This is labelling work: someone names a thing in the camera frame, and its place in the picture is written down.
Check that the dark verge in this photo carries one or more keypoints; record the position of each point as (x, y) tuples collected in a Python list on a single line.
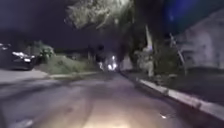
[(196, 81)]

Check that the pale building wall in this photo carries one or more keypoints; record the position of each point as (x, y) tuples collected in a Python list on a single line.
[(203, 43)]

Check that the pale concrete kerb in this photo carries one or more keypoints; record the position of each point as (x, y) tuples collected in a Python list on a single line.
[(180, 96)]

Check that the large tree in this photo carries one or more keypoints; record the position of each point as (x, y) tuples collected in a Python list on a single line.
[(113, 20)]

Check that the grey asphalt road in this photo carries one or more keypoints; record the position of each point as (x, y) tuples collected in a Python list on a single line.
[(96, 103)]

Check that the dark car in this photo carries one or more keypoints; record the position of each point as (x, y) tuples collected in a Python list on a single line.
[(18, 58)]

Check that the green bush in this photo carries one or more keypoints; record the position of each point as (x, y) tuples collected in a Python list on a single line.
[(44, 51)]

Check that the grass mound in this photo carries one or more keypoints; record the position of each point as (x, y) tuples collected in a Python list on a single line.
[(66, 65)]

